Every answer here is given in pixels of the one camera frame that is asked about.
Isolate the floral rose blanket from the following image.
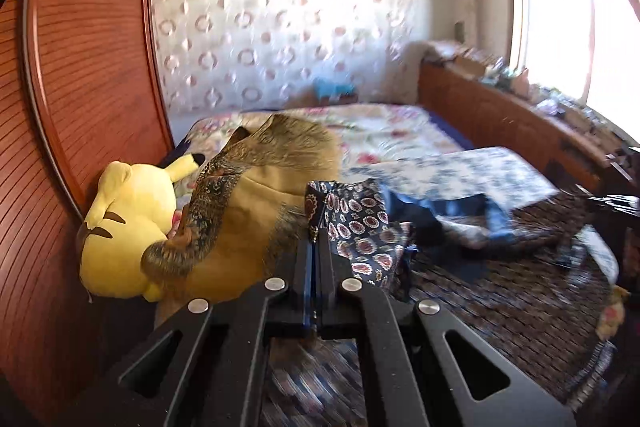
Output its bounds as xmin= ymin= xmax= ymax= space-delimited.
xmin=185 ymin=103 xmax=468 ymax=178

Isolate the sheer circle-pattern curtain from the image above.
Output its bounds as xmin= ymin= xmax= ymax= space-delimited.
xmin=150 ymin=0 xmax=426 ymax=115

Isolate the navy medallion-print top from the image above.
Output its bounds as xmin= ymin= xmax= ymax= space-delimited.
xmin=260 ymin=178 xmax=621 ymax=427

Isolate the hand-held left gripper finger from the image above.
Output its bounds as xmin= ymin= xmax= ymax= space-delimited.
xmin=65 ymin=229 xmax=321 ymax=427
xmin=320 ymin=227 xmax=576 ymax=427

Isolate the black chair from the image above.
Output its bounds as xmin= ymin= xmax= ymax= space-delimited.
xmin=585 ymin=147 xmax=640 ymax=278

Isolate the teal tissue box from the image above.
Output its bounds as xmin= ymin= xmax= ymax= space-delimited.
xmin=312 ymin=77 xmax=358 ymax=102

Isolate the long wooden cabinet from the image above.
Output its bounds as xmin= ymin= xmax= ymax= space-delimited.
xmin=417 ymin=59 xmax=626 ymax=192

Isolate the navy blue bed sheet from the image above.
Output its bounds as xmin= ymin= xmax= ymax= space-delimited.
xmin=430 ymin=117 xmax=471 ymax=152

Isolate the yellow plush toy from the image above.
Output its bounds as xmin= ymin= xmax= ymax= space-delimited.
xmin=80 ymin=153 xmax=206 ymax=303

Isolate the mustard paisley cloth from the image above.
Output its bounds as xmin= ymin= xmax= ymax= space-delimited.
xmin=141 ymin=113 xmax=343 ymax=308

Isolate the wood-framed window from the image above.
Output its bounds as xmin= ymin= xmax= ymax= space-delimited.
xmin=505 ymin=0 xmax=640 ymax=142

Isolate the blue floral white sheet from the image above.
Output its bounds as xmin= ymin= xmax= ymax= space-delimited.
xmin=345 ymin=146 xmax=561 ymax=248

